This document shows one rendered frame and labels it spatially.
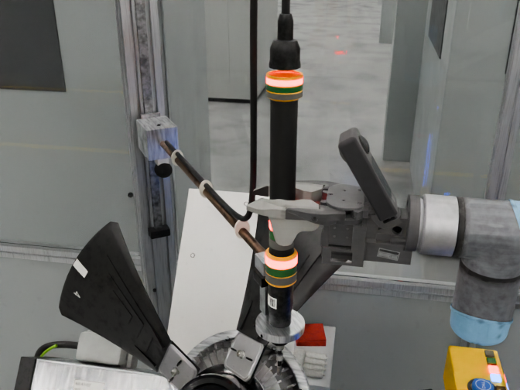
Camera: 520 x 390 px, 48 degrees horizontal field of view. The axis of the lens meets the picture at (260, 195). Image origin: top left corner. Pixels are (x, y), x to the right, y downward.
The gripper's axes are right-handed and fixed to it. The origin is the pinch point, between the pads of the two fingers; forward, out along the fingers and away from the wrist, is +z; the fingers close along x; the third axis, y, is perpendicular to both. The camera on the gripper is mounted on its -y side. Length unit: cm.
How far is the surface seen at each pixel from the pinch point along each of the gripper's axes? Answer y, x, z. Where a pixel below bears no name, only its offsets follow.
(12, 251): 59, 70, 89
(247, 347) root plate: 30.2, 6.1, 3.0
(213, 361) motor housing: 39.3, 11.9, 10.4
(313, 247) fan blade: 15.2, 14.2, -6.2
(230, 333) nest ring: 40.2, 21.2, 9.3
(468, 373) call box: 49, 29, -37
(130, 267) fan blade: 18.9, 8.4, 22.8
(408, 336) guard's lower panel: 74, 70, -31
